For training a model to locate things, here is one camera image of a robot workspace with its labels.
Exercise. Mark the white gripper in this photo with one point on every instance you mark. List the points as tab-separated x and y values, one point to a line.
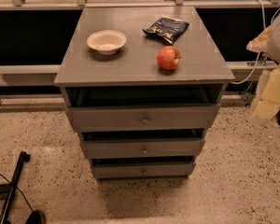
267	107

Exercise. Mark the grey drawer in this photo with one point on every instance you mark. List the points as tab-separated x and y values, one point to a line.
139	170
140	118
142	148

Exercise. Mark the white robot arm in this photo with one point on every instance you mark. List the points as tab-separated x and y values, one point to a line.
274	41

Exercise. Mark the grey drawer cabinet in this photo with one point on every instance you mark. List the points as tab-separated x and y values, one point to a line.
131	77

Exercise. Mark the grey bottom drawer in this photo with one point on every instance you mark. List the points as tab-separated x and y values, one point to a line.
139	170

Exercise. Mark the grey top drawer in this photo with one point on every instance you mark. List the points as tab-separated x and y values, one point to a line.
140	118

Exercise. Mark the red apple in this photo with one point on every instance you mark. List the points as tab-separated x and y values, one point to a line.
168	58

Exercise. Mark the blue chip bag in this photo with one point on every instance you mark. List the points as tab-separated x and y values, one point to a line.
168	29

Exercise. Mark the white bowl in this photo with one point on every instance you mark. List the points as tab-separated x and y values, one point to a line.
106	42

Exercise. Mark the black round foot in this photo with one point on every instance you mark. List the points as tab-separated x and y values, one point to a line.
36	217

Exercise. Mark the black stand leg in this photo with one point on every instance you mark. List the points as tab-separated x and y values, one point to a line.
7	190

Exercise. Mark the metal railing frame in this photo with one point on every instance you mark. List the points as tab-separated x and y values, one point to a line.
44	28

